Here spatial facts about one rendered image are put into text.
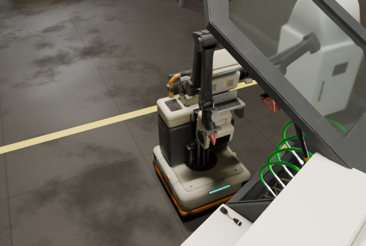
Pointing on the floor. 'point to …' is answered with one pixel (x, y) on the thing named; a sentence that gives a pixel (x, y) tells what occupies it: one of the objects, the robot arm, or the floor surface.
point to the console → (313, 208)
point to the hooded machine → (347, 1)
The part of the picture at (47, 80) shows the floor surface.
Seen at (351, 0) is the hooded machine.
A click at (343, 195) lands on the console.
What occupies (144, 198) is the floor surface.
